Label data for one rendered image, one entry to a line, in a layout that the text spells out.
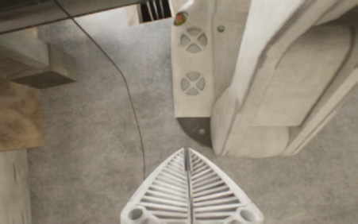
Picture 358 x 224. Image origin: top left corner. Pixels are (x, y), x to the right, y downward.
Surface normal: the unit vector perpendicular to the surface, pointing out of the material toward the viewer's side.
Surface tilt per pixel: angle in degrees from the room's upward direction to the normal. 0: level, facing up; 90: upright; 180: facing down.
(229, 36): 0
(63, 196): 0
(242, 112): 47
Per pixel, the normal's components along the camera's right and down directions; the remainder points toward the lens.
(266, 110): -0.02, 0.60
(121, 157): -0.03, -0.11
